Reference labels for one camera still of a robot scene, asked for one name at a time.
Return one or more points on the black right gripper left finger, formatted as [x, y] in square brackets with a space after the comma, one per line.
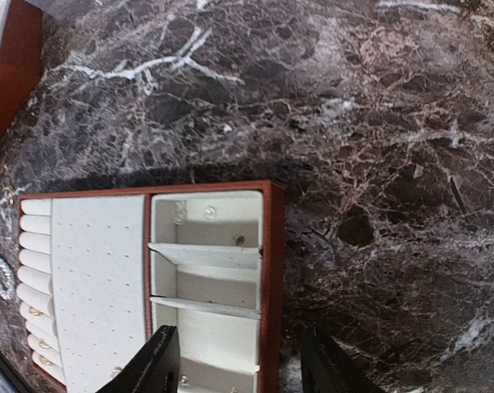
[155, 368]

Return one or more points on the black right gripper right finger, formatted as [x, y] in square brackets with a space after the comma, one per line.
[326, 367]

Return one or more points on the red earring tray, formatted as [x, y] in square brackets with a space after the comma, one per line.
[101, 271]

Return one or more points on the red wooden jewelry box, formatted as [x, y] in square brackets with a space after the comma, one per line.
[20, 57]

